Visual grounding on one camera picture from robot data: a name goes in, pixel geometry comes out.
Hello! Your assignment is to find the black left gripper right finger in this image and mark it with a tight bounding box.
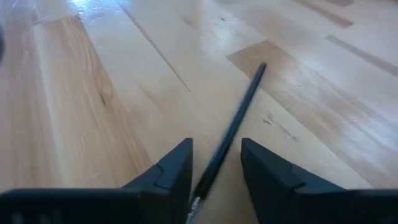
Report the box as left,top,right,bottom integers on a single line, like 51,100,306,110
241,138,398,224

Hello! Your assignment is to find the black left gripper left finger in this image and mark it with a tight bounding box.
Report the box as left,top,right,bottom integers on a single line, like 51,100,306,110
0,138,194,224

